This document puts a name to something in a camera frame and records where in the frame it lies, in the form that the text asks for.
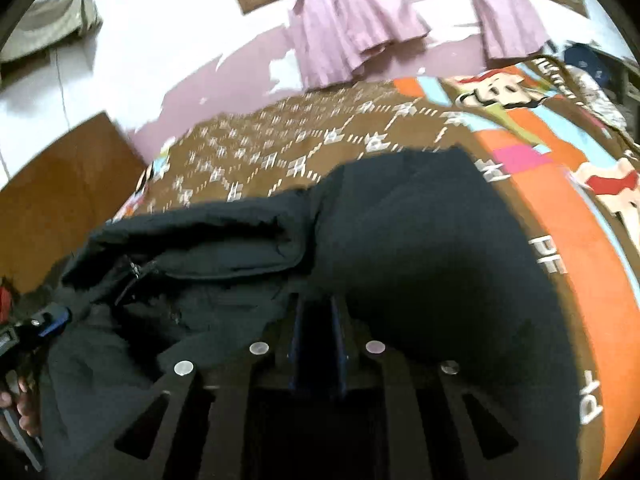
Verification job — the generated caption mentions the large black jacket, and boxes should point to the large black jacket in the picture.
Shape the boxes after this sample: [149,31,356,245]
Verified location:
[39,148,580,479]

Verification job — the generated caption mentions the person's left hand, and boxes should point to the person's left hand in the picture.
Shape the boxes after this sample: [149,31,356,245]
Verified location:
[1,377,40,437]

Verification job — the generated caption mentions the brown wooden headboard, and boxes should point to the brown wooden headboard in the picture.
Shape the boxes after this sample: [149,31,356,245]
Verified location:
[0,113,145,292]

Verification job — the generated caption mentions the brown cartoon print bedspread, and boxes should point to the brown cartoon print bedspread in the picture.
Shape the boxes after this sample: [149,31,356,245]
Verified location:
[119,56,639,479]

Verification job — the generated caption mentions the right purple tied curtain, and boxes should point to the right purple tied curtain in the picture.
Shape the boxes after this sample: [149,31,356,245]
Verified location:
[472,0,550,61]

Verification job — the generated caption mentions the purple tied curtain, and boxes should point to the purple tied curtain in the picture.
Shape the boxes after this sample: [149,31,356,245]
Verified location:
[285,0,430,90]
[472,0,550,61]

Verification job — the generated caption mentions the dark blue cap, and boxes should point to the dark blue cap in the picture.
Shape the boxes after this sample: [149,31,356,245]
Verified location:
[563,44,611,87]

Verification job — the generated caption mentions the left purple tied curtain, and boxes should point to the left purple tied curtain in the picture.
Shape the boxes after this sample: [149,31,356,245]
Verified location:
[285,0,430,90]

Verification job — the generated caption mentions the grey cloth hanging on wall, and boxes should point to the grey cloth hanging on wall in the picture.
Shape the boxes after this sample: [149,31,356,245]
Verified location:
[1,0,102,64]

